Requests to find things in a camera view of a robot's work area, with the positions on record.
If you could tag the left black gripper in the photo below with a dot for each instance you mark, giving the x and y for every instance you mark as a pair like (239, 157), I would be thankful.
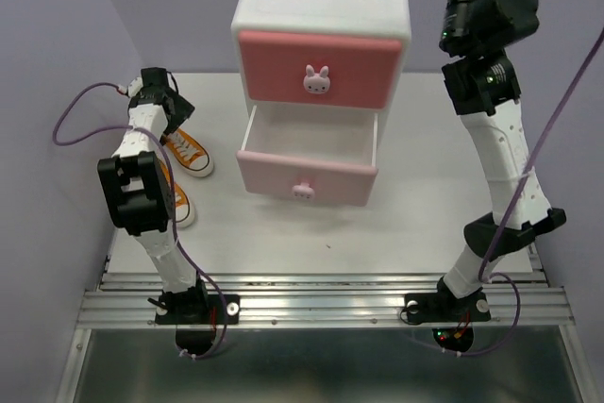
(181, 109)

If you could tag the orange sneaker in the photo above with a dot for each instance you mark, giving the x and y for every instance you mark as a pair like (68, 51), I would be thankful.
(190, 154)
(185, 212)

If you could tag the dark pink top drawer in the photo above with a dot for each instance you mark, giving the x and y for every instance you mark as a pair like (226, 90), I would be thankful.
(361, 70)

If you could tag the pink bunny knob top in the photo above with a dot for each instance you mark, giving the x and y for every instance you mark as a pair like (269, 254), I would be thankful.
(316, 82)

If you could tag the pink bunny knob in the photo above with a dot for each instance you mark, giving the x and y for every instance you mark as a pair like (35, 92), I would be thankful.
(316, 82)
(303, 191)

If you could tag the light pink bottom drawer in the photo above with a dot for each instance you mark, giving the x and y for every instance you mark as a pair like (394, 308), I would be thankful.
(333, 149)

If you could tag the pink bunny knob bottom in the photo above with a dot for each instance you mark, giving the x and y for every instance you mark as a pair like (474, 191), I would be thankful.
(303, 191)

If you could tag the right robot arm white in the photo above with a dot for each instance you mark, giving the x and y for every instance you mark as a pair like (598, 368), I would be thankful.
(484, 89)

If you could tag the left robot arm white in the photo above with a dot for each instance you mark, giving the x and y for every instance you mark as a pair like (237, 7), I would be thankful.
(142, 197)

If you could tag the orange sneaker front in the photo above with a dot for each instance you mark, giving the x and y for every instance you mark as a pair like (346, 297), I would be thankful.
(185, 212)

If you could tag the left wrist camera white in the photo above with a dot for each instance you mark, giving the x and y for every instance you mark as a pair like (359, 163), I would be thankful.
(134, 87)

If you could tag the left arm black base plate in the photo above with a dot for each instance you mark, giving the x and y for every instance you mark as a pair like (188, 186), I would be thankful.
(197, 327)

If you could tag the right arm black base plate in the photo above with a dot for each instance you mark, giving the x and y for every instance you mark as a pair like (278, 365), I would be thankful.
(453, 318)

